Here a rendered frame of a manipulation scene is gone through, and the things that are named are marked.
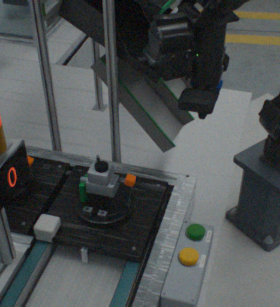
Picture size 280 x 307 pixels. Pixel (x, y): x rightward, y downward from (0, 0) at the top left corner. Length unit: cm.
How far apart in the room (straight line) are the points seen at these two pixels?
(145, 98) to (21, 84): 65
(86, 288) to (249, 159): 45
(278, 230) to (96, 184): 44
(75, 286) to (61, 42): 122
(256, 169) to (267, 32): 312
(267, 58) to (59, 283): 297
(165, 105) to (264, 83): 221
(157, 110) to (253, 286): 50
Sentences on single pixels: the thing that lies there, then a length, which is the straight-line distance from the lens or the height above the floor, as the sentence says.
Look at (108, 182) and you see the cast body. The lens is 108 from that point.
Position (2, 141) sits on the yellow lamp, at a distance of 86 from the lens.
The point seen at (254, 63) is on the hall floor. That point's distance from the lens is 374.
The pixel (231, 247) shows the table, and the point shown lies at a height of 86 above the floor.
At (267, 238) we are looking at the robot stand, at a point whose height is 89.
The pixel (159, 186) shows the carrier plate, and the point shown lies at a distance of 120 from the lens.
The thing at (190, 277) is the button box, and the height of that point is 96.
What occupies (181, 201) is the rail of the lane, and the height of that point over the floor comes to 96.
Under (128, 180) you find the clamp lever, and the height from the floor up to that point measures 107.
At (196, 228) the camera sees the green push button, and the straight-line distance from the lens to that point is 111.
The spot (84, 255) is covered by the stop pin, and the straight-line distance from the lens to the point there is 109.
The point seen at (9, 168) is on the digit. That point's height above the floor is 122.
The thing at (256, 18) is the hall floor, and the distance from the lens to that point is 443.
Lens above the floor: 179
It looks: 39 degrees down
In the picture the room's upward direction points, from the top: 1 degrees counter-clockwise
